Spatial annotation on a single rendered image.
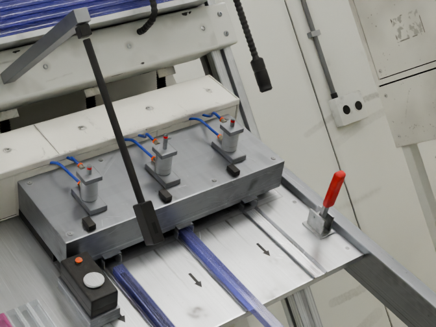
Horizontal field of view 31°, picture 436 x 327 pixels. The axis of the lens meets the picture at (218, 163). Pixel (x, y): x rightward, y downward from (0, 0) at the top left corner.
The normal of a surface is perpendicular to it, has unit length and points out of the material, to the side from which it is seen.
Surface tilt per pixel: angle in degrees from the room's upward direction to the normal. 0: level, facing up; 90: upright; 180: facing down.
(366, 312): 90
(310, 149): 90
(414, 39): 90
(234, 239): 42
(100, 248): 132
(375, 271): 90
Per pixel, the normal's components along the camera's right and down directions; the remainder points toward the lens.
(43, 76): 0.51, -0.14
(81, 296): -0.80, 0.29
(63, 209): 0.11, -0.79
